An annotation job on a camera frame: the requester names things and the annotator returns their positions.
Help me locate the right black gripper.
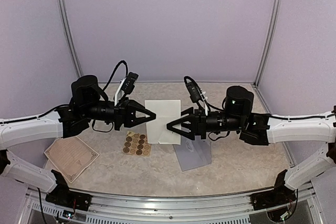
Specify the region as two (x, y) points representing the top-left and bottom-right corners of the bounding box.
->
(166, 107), (245, 141)

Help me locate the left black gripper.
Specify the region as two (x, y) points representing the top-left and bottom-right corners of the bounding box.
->
(82, 97), (156, 131)

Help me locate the beige letter sheet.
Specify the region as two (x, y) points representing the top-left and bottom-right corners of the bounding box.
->
(145, 100), (181, 145)

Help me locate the grey envelope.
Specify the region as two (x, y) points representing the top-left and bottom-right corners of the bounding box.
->
(173, 136), (212, 172)

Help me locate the ornate bordered letter sheet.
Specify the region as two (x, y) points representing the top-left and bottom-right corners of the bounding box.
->
(44, 136), (100, 184)

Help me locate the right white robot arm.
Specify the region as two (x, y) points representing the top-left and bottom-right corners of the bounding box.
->
(166, 86), (335, 205)

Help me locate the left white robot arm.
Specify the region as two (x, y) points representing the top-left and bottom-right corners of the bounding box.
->
(1, 72), (156, 206)

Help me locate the brown sticker sheet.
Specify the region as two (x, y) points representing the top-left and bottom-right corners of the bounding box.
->
(122, 131), (151, 157)

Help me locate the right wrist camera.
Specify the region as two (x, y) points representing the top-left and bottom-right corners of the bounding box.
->
(186, 82), (209, 115)

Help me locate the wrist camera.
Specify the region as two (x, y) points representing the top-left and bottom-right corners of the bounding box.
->
(186, 82), (209, 115)
(114, 72), (139, 106)

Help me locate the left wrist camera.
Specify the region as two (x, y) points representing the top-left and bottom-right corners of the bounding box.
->
(114, 72), (139, 106)

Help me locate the front aluminium rail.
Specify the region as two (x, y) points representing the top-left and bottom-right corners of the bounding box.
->
(17, 183), (325, 223)

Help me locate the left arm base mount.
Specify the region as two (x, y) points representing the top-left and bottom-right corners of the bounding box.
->
(45, 185), (91, 211)

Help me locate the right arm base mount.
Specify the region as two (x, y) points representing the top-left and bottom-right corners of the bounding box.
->
(250, 185), (297, 210)

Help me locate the left aluminium frame post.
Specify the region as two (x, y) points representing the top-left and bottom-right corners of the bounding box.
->
(57, 0), (83, 78)

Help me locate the aluminium frame post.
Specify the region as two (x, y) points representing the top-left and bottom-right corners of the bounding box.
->
(57, 0), (83, 78)
(253, 0), (286, 87)

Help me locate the right aluminium frame post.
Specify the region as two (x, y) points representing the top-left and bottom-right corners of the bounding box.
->
(253, 0), (286, 87)

